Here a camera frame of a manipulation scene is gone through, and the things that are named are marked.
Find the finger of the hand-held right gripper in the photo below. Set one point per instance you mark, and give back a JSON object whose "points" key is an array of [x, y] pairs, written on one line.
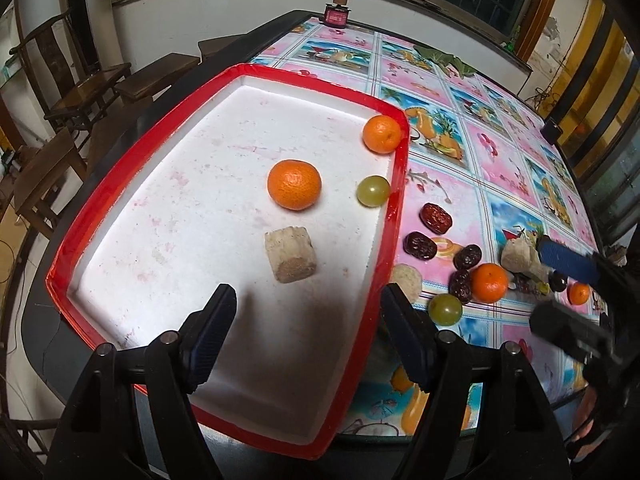
{"points": [[567, 260], [570, 330]]}

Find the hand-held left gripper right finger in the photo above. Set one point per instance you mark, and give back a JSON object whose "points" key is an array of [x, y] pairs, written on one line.
{"points": [[405, 340]]}

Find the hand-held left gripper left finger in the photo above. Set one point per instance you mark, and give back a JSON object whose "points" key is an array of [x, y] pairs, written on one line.
{"points": [[215, 330]]}

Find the orange mandarin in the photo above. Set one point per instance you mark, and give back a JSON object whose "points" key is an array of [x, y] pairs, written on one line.
{"points": [[579, 294], [382, 134], [490, 282], [294, 184]]}

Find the green grape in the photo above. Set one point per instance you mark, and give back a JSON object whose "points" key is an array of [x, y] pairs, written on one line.
{"points": [[445, 308], [372, 191]]}

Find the red rimmed white tray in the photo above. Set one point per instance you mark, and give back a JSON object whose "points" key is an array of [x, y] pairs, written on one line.
{"points": [[200, 240]]}

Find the dried red date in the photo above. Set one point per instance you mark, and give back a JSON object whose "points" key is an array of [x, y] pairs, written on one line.
{"points": [[436, 218], [420, 246], [460, 286], [467, 257]]}

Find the person's right hand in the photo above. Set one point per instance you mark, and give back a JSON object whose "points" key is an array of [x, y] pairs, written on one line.
{"points": [[586, 430]]}

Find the small black box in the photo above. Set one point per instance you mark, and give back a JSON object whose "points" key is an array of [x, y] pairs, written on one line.
{"points": [[552, 131]]}

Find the green leaf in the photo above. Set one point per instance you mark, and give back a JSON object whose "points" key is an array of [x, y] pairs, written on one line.
{"points": [[445, 60]]}

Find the dark wooden stool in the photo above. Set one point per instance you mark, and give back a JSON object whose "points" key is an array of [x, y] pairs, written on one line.
{"points": [[155, 72], [220, 45]]}

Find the dark wooden armchair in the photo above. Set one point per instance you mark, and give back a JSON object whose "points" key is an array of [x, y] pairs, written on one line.
{"points": [[85, 90]]}

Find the red bottle with cork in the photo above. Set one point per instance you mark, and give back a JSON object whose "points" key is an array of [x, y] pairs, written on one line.
{"points": [[337, 14]]}

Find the wooden chair frame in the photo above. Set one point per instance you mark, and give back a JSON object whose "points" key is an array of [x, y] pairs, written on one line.
{"points": [[30, 424]]}

